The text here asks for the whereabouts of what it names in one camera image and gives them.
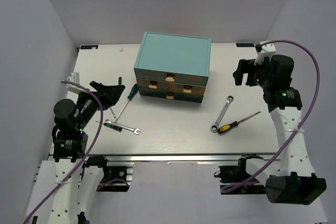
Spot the small black-green precision screwdriver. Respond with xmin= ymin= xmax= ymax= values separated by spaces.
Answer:
xmin=103 ymin=120 xmax=122 ymax=132

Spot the blue corner label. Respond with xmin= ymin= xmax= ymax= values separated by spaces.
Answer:
xmin=236 ymin=43 xmax=255 ymax=48
xmin=80 ymin=45 xmax=98 ymax=50

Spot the purple cable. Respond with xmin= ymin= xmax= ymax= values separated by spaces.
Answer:
xmin=219 ymin=40 xmax=320 ymax=194
xmin=22 ymin=80 xmax=103 ymax=224

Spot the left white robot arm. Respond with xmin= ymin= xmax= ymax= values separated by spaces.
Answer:
xmin=48 ymin=81 xmax=125 ymax=223

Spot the silver open-end combination wrench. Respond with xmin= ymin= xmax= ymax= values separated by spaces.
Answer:
xmin=112 ymin=122 xmax=141 ymax=135

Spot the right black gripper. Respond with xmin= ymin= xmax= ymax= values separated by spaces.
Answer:
xmin=232 ymin=56 xmax=272 ymax=90

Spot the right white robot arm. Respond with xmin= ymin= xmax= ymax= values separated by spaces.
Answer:
xmin=233 ymin=55 xmax=327 ymax=205

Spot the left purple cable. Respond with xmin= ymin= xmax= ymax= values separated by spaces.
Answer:
xmin=22 ymin=80 xmax=103 ymax=224

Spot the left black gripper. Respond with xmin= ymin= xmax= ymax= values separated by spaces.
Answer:
xmin=75 ymin=81 xmax=125 ymax=130

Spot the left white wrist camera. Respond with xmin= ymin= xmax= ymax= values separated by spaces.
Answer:
xmin=66 ymin=72 xmax=84 ymax=94

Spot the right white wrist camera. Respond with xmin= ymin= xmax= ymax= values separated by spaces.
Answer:
xmin=254 ymin=41 xmax=276 ymax=66

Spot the yellow-black handled screwdriver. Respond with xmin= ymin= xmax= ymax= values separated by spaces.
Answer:
xmin=217 ymin=111 xmax=261 ymax=134

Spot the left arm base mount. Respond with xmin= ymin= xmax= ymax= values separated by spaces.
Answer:
xmin=81 ymin=156 xmax=130 ymax=192

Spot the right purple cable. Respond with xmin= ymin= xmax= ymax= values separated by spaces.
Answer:
xmin=219 ymin=40 xmax=320 ymax=194

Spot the teal drawer cabinet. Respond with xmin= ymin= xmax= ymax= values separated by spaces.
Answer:
xmin=133 ymin=31 xmax=212 ymax=104

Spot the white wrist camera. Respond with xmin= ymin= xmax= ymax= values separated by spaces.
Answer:
xmin=66 ymin=72 xmax=84 ymax=94
xmin=254 ymin=41 xmax=276 ymax=66

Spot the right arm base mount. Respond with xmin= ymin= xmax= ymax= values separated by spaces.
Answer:
xmin=214 ymin=155 xmax=266 ymax=195

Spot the right blue corner label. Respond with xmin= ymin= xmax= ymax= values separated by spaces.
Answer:
xmin=236 ymin=43 xmax=255 ymax=48

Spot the large green-handled screwdriver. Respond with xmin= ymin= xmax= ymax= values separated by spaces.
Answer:
xmin=114 ymin=84 xmax=139 ymax=123

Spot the silver ratcheting ring wrench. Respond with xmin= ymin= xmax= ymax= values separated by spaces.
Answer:
xmin=210 ymin=95 xmax=234 ymax=133

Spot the left blue corner label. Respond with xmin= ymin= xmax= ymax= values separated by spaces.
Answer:
xmin=80 ymin=45 xmax=98 ymax=50

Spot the aluminium table edge rail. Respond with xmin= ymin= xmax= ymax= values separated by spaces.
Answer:
xmin=47 ymin=152 xmax=281 ymax=164

